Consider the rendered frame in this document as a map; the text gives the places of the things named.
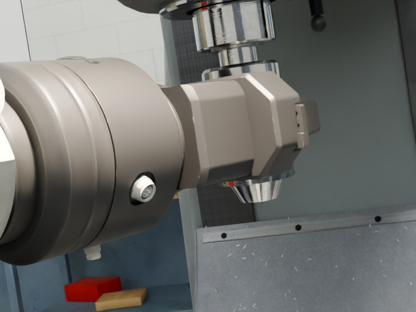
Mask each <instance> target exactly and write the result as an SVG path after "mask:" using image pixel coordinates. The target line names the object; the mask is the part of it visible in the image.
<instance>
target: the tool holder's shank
mask: <svg viewBox="0 0 416 312"><path fill-rule="evenodd" d="M262 45H263V42H253V43H243V44H238V45H231V46H225V47H221V48H216V49H214V50H211V53H218V54H219V60H220V67H222V66H228V65H232V64H239V63H247V62H253V61H258V52H257V48H256V47H259V46H262Z"/></svg>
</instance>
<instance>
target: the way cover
mask: <svg viewBox="0 0 416 312"><path fill-rule="evenodd" d="M369 224H370V225H371V226H369ZM246 226H248V228H246ZM404 226H405V227H407V229H405V228H404ZM376 230H377V231H378V233H377V232H376V233H373V232H375V231H376ZM357 234H361V236H360V235H357ZM208 237H210V238H209V241H208V239H207V238H208ZM235 237H236V238H235ZM397 239H398V240H399V242H398V241H397ZM237 245H239V246H237ZM245 245H246V246H245ZM212 246H213V247H212ZM236 246H237V247H236ZM211 247H212V249H211ZM244 247H245V248H244ZM243 248H244V249H243ZM194 252H195V311H196V312H297V310H298V312H416V204H410V205H404V206H393V207H382V208H377V209H366V210H355V211H349V212H338V213H332V214H321V215H311V216H304V217H294V218H289V220H288V219H277V220H266V221H260V222H250V223H239V224H233V225H222V226H216V227H207V228H195V229H194ZM230 253H231V254H232V255H230V256H229V257H228V255H229V254H230ZM252 253H254V255H252ZM282 255H283V257H282ZM242 258H246V259H242ZM310 258H311V260H308V259H310ZM261 259H262V260H261ZM381 260H382V262H380V261H381ZM266 262H267V266H266ZM335 266H337V268H336V267H335ZM295 267H296V269H297V270H298V271H296V269H295ZM213 270H214V272H215V273H213ZM383 275H385V276H386V277H385V276H383ZM235 276H237V278H235ZM336 276H338V277H336ZM353 277H354V280H353ZM243 282H246V284H244V283H243ZM410 282H411V283H412V285H411V284H410ZM215 289H217V291H218V292H217V293H216V291H215ZM289 290H290V291H291V292H289ZM253 292H255V294H254V293H253ZM285 293H286V296H285ZM293 298H296V300H294V299H293ZM240 303H241V306H240ZM254 304H255V306H254V307H257V308H254V307H253V305H254ZM235 308H236V310H235V311H233V310H234V309H235ZM243 308H246V309H245V310H244V309H243ZM238 309H241V310H238Z"/></svg>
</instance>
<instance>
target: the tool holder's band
mask: <svg viewBox="0 0 416 312"><path fill-rule="evenodd" d="M263 71H272V72H274V73H275V74H277V75H278V76H281V73H280V65H279V62H278V61H276V60H274V59H270V60H262V61H253V62H247V63H239V64H232V65H228V66H222V67H216V68H212V69H208V70H205V71H204V72H203V73H202V81H205V80H211V79H217V78H221V77H226V76H233V75H237V74H242V73H249V72H263Z"/></svg>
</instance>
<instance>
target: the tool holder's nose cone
mask: <svg viewBox="0 0 416 312"><path fill-rule="evenodd" d="M283 180H284V179H281V180H276V181H270V182H266V183H258V184H250V185H244V186H231V188H232V190H233V191H234V192H235V194H236V195H237V196H238V198H239V199H240V201H241V202H242V203H252V202H262V201H268V200H271V199H275V198H277V197H278V195H279V192H280V189H281V186H282V183H283Z"/></svg>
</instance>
